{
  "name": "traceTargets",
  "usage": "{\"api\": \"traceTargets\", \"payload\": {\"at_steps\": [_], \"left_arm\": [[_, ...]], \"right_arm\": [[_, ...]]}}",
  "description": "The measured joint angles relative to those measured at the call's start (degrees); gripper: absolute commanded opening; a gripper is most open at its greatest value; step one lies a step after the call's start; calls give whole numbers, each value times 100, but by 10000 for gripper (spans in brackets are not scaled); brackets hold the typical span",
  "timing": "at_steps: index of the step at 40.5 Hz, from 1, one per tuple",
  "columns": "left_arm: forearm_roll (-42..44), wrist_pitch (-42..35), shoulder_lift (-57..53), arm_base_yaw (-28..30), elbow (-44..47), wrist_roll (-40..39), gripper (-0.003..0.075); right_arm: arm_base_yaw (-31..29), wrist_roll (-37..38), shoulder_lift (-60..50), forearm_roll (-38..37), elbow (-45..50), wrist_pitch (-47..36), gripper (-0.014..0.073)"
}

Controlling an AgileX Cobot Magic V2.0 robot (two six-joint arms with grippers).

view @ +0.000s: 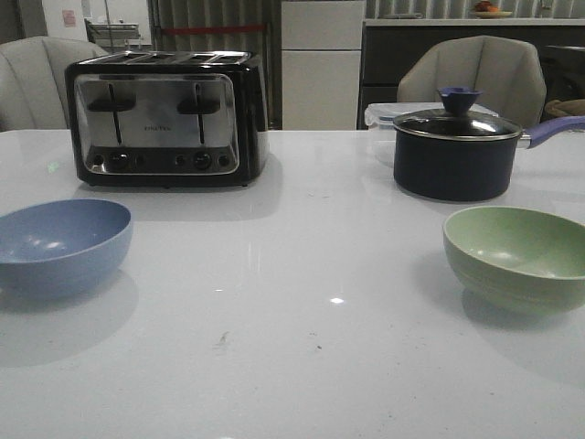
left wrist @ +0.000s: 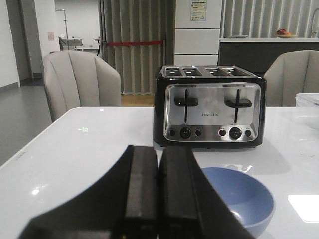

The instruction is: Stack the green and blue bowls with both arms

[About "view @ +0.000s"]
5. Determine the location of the beige chair left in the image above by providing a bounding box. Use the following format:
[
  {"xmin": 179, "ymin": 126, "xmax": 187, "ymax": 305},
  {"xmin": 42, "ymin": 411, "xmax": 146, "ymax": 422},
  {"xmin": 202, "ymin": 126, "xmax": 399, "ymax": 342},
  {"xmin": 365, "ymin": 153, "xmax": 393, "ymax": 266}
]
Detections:
[{"xmin": 1, "ymin": 37, "xmax": 106, "ymax": 132}]

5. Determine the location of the dark blue saucepan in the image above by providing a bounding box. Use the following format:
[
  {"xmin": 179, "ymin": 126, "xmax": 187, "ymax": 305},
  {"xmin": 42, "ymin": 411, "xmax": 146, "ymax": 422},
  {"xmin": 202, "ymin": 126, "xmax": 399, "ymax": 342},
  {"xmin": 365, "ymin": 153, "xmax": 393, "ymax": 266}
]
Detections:
[{"xmin": 393, "ymin": 116, "xmax": 584, "ymax": 201}]

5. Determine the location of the green bowl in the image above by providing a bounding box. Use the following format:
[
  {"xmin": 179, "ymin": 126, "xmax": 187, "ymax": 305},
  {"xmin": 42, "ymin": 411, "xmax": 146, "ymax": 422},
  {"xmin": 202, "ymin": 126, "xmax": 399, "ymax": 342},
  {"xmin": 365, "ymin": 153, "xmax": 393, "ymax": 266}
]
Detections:
[{"xmin": 442, "ymin": 206, "xmax": 584, "ymax": 316}]

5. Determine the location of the glass pot lid blue knob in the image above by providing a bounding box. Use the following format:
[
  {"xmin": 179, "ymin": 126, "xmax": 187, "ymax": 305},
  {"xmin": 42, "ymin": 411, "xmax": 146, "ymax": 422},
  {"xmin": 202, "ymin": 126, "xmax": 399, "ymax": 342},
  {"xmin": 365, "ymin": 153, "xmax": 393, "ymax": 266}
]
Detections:
[{"xmin": 393, "ymin": 87, "xmax": 522, "ymax": 141}]

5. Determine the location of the beige chair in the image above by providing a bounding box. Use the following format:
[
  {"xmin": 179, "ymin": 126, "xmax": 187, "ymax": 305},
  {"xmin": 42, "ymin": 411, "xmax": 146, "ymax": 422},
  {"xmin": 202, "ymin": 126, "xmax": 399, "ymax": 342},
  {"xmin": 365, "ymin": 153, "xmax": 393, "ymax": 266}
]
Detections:
[
  {"xmin": 397, "ymin": 36, "xmax": 547, "ymax": 128},
  {"xmin": 1, "ymin": 37, "xmax": 106, "ymax": 132}
]

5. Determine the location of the beige chair right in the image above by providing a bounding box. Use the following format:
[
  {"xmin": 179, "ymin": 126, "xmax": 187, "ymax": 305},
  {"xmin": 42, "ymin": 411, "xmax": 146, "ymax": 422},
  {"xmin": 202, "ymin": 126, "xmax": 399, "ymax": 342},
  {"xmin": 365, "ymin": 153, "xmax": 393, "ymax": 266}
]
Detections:
[{"xmin": 397, "ymin": 36, "xmax": 547, "ymax": 128}]

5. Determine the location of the fruit plate on counter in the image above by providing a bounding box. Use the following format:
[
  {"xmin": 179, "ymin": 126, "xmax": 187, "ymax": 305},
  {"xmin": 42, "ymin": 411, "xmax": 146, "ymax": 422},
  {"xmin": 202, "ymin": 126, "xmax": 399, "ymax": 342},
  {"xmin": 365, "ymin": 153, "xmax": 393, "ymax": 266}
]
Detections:
[{"xmin": 471, "ymin": 1, "xmax": 512, "ymax": 19}]

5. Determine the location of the blue bowl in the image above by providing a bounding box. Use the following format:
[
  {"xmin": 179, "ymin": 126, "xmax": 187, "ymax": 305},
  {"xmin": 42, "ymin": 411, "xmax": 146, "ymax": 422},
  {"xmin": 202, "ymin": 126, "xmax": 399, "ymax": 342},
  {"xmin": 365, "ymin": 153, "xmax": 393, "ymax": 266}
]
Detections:
[{"xmin": 1, "ymin": 198, "xmax": 133, "ymax": 299}]

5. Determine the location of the black chrome four-slot toaster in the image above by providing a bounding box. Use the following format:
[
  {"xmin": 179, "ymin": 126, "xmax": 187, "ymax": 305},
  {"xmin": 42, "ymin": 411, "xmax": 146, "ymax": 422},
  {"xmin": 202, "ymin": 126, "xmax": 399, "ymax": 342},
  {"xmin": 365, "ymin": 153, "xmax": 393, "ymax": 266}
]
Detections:
[{"xmin": 65, "ymin": 50, "xmax": 269, "ymax": 187}]

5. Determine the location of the clear plastic food container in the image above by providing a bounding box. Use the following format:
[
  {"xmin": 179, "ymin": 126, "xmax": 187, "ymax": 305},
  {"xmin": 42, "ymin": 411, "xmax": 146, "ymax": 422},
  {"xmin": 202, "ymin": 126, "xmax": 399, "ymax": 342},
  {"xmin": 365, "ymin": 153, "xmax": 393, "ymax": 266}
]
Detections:
[{"xmin": 365, "ymin": 102, "xmax": 498, "ymax": 166}]

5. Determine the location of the white refrigerator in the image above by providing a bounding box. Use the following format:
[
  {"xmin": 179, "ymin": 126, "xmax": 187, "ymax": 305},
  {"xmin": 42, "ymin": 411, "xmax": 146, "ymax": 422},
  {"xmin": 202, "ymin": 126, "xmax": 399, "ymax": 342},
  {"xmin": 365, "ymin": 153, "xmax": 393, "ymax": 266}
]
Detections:
[{"xmin": 282, "ymin": 1, "xmax": 367, "ymax": 131}]

